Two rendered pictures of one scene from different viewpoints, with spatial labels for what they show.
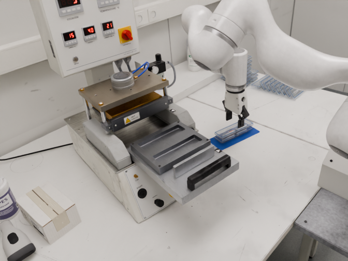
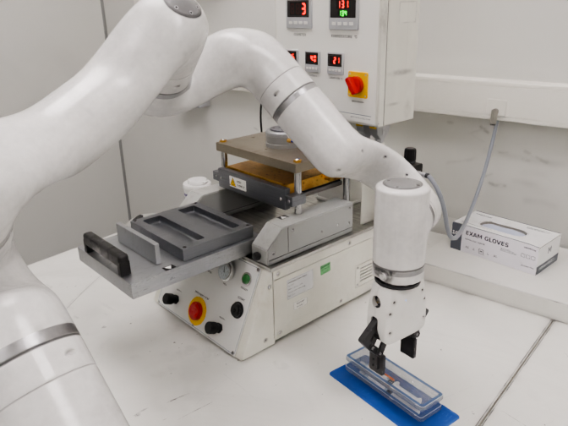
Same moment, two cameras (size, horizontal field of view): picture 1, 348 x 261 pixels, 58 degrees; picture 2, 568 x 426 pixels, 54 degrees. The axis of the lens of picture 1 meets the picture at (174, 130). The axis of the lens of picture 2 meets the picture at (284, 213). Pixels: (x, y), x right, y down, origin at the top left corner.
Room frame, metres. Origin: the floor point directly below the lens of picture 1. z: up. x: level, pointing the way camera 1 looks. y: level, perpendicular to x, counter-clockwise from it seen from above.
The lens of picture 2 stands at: (0.86, -1.06, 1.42)
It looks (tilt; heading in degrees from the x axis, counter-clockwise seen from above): 21 degrees down; 83
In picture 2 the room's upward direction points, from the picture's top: 1 degrees counter-clockwise
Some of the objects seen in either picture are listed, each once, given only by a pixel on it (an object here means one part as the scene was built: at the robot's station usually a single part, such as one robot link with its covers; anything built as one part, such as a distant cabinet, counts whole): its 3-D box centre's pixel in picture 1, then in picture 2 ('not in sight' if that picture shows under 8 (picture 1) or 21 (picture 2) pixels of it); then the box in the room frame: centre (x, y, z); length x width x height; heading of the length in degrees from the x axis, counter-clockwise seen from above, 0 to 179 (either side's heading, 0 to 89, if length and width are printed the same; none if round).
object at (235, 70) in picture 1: (235, 66); (401, 221); (1.15, -0.27, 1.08); 0.09 x 0.08 x 0.13; 50
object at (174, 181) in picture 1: (179, 154); (171, 240); (0.77, -0.01, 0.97); 0.30 x 0.22 x 0.08; 34
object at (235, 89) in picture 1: (235, 85); (396, 269); (1.15, -0.27, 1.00); 0.09 x 0.08 x 0.03; 29
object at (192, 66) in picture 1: (193, 49); not in sight; (1.85, -0.17, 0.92); 0.09 x 0.08 x 0.25; 177
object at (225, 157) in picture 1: (209, 171); (106, 252); (0.66, -0.09, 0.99); 0.15 x 0.02 x 0.04; 124
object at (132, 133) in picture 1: (127, 124); (295, 216); (1.05, 0.18, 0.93); 0.46 x 0.35 x 0.01; 34
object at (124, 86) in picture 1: (125, 87); (299, 155); (1.06, 0.16, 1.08); 0.31 x 0.24 x 0.13; 124
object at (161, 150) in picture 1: (170, 145); (190, 228); (0.81, 0.02, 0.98); 0.20 x 0.17 x 0.03; 124
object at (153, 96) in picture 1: (127, 95); (286, 164); (1.03, 0.16, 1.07); 0.22 x 0.17 x 0.10; 124
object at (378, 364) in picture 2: (243, 121); (372, 357); (1.11, -0.29, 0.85); 0.03 x 0.03 x 0.07; 29
